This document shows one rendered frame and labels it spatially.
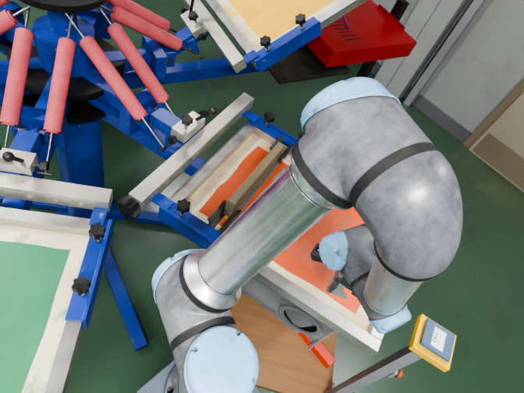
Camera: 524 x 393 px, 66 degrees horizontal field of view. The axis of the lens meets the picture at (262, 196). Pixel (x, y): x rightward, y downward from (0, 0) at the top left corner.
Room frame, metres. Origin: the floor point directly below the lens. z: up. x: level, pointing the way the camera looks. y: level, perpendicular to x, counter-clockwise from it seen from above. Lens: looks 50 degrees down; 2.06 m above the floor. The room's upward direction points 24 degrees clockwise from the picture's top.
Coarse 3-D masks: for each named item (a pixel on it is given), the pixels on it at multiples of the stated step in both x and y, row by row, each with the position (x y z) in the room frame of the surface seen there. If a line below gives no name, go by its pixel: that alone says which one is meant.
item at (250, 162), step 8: (256, 152) 1.12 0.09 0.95; (264, 152) 1.14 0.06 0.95; (248, 160) 1.07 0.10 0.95; (256, 160) 1.08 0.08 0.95; (240, 168) 1.01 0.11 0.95; (248, 168) 1.03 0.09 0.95; (280, 168) 1.09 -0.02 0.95; (232, 176) 0.96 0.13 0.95; (240, 176) 0.98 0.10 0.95; (272, 176) 1.04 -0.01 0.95; (264, 184) 0.99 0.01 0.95; (352, 208) 1.06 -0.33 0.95; (352, 216) 1.02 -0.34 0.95; (360, 224) 1.00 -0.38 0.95
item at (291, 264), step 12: (228, 180) 0.94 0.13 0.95; (216, 192) 0.86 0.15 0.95; (228, 192) 0.89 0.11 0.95; (204, 204) 0.79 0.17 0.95; (216, 204) 0.81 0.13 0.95; (288, 264) 0.71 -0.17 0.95; (300, 264) 0.73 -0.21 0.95; (300, 276) 0.69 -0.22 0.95; (312, 276) 0.71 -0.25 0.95; (324, 288) 0.68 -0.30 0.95; (336, 300) 0.66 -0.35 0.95; (348, 300) 0.68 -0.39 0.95
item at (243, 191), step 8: (280, 144) 1.11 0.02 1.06; (272, 152) 1.05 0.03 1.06; (280, 152) 1.08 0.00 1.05; (264, 160) 1.00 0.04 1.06; (272, 160) 1.02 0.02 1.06; (256, 168) 0.94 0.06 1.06; (264, 168) 0.96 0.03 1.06; (248, 176) 0.90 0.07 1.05; (256, 176) 0.91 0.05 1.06; (248, 184) 0.87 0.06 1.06; (256, 184) 0.92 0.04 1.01; (240, 192) 0.82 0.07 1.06; (248, 192) 0.86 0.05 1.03; (232, 200) 0.78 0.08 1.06; (240, 200) 0.81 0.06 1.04; (232, 208) 0.76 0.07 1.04
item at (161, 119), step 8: (160, 112) 1.02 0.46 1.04; (168, 112) 1.04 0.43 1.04; (152, 120) 0.99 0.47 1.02; (160, 120) 0.99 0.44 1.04; (168, 120) 1.01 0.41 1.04; (176, 120) 1.02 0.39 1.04; (160, 128) 0.99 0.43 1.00; (168, 128) 0.98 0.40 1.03; (192, 136) 0.98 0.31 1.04; (184, 144) 0.97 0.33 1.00
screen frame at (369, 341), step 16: (256, 128) 1.22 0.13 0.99; (224, 144) 1.06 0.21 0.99; (240, 144) 1.12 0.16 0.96; (208, 160) 0.95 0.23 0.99; (224, 160) 1.00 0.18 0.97; (192, 176) 0.86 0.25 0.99; (208, 176) 0.90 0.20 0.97; (176, 192) 0.77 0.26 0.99; (192, 192) 0.80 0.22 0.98; (272, 272) 0.64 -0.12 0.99; (272, 288) 0.61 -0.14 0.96; (288, 288) 0.61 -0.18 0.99; (304, 304) 0.59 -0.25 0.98; (320, 304) 0.61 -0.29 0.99; (320, 320) 0.57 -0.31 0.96; (336, 320) 0.58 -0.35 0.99; (352, 336) 0.55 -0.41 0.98; (368, 336) 0.57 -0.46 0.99; (368, 352) 0.54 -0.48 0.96
